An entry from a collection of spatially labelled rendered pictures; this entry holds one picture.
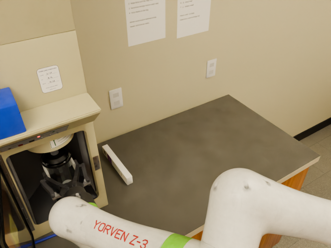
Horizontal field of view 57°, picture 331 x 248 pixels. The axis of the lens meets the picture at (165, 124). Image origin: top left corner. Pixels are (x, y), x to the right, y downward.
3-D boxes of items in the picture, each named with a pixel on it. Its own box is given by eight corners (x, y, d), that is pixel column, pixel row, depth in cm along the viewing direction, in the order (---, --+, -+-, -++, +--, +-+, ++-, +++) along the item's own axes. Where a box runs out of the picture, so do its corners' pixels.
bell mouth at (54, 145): (17, 132, 112) (13, 119, 108) (65, 116, 119) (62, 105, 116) (28, 160, 100) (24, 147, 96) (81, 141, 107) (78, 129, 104)
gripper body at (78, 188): (88, 188, 100) (78, 171, 107) (62, 200, 97) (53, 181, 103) (91, 202, 105) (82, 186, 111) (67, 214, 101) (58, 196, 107)
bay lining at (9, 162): (20, 183, 131) (-8, 117, 110) (79, 160, 142) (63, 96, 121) (35, 225, 115) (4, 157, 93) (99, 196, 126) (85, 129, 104)
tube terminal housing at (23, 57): (17, 197, 135) (-62, 25, 88) (87, 169, 148) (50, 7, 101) (31, 240, 118) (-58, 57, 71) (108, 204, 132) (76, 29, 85)
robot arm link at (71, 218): (166, 291, 68) (185, 242, 73) (146, 279, 59) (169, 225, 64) (57, 237, 86) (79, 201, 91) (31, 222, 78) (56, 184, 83)
